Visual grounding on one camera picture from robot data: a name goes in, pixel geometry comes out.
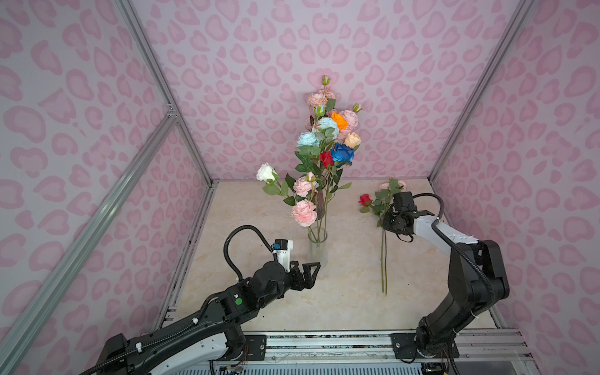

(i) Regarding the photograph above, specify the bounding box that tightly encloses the aluminium diagonal frame bar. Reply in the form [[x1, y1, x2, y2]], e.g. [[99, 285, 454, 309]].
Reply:
[[1, 111, 179, 374]]

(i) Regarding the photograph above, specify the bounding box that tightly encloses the orange flower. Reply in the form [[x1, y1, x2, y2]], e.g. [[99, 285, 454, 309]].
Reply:
[[330, 112, 348, 131]]

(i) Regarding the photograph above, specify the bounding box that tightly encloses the pink peony flower spray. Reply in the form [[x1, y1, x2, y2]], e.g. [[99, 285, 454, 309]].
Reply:
[[340, 103, 362, 136]]

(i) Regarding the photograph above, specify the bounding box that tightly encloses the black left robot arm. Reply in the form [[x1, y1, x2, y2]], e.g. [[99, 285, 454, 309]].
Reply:
[[86, 261, 320, 374]]

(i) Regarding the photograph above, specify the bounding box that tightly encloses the light blue flower spray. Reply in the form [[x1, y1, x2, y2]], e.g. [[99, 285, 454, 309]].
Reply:
[[295, 106, 339, 189]]

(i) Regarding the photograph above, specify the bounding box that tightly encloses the pink rose bud spray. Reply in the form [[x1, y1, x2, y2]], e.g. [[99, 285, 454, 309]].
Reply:
[[306, 75, 336, 109]]

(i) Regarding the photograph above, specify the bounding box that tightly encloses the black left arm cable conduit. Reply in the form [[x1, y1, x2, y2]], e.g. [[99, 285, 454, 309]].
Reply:
[[79, 224, 275, 375]]

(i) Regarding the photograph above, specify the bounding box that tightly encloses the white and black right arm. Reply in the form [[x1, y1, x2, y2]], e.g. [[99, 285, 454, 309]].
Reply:
[[382, 210, 509, 357]]

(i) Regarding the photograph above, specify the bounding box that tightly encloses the tall clear ribbed glass vase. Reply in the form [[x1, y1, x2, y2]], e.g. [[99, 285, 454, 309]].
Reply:
[[308, 229, 329, 268]]

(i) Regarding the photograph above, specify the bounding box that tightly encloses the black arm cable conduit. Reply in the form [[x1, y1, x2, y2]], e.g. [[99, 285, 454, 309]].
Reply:
[[79, 224, 275, 375], [412, 192, 495, 306]]

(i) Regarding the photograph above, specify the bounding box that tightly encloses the aluminium frame post right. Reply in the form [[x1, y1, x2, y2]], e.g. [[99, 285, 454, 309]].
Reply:
[[427, 0, 538, 185]]

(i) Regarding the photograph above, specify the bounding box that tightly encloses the peach rose stem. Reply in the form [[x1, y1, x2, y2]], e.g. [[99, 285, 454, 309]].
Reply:
[[344, 132, 362, 150]]

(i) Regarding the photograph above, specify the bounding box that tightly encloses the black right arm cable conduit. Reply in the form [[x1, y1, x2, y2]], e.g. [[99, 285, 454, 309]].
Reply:
[[412, 192, 495, 306]]

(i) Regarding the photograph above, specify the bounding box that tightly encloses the aluminium frame corner post left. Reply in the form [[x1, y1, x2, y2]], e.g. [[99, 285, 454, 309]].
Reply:
[[114, 0, 213, 188]]

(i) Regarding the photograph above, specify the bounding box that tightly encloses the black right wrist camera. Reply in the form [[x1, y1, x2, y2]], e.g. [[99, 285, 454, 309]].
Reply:
[[393, 192, 417, 214]]

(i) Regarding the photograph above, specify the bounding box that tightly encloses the large pink rose spray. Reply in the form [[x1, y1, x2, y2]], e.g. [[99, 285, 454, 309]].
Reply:
[[370, 178, 406, 295]]

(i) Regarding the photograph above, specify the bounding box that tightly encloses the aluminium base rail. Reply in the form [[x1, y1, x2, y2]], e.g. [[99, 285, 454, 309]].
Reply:
[[154, 327, 531, 375]]

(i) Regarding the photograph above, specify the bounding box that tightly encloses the red rose stem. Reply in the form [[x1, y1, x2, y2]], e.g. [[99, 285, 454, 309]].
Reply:
[[320, 151, 334, 231], [359, 194, 374, 213]]

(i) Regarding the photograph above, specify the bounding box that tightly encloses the white rose spray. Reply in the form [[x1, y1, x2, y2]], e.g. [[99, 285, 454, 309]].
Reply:
[[256, 163, 297, 206]]

